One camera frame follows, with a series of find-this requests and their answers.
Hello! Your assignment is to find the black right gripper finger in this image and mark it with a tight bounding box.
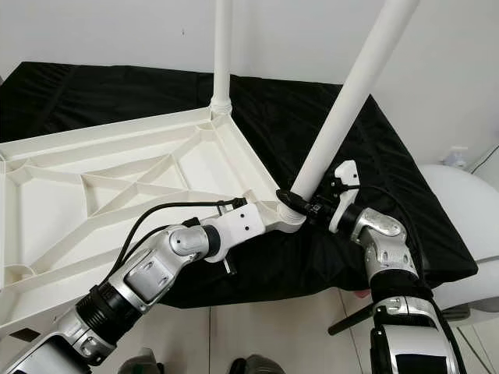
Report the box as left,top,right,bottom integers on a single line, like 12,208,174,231
275,188,313,216

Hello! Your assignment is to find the white plastic children table top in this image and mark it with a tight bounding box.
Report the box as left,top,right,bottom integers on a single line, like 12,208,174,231
0,107,305,328

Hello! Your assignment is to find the black tablecloth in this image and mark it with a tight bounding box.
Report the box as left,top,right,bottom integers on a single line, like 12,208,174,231
0,62,478,291

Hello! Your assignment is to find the grey robot right leg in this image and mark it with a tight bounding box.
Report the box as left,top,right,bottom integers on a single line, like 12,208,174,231
230,355,285,374

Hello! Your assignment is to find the grey robot leg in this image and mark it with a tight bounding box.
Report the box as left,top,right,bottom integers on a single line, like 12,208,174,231
230,355,285,374
125,351,158,374

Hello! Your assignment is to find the black metal table leg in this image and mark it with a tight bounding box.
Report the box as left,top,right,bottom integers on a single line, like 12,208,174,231
327,302,375,336
8,327,41,344

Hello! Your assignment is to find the grey robot left leg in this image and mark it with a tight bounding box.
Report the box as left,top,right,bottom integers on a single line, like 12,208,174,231
125,351,158,374

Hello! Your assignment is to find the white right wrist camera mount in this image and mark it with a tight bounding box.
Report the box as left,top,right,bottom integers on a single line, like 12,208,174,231
327,160,361,233

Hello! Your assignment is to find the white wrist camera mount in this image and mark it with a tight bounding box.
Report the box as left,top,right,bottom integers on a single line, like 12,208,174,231
327,160,361,233
203,203,266,262

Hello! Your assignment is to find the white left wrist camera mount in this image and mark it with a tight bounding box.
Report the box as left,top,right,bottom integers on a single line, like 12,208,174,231
203,203,266,262

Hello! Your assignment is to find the black wall power cable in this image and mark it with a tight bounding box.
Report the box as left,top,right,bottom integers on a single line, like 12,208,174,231
468,144,499,169

